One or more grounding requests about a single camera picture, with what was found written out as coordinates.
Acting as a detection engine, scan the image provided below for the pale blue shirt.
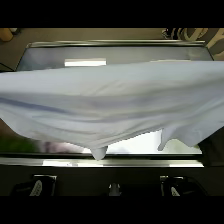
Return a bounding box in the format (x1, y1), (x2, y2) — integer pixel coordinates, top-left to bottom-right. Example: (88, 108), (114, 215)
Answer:
(0, 59), (224, 162)

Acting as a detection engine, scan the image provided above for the black garment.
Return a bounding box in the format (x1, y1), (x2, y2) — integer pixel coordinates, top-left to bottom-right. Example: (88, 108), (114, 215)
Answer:
(198, 132), (224, 168)

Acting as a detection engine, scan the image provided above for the silver frame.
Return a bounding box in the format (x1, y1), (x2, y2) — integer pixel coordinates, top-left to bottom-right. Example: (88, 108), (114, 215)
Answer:
(14, 39), (215, 197)

